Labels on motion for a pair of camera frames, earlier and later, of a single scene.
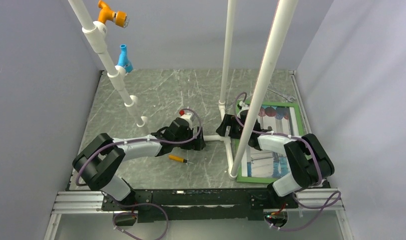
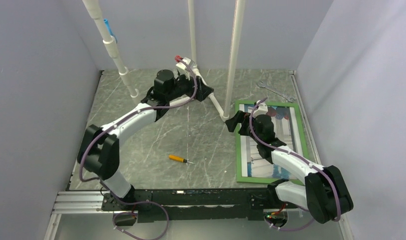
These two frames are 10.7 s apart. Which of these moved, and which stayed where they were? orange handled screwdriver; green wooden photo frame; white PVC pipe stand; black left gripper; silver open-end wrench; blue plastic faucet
Moved: white PVC pipe stand; black left gripper; blue plastic faucet
Stayed: silver open-end wrench; orange handled screwdriver; green wooden photo frame
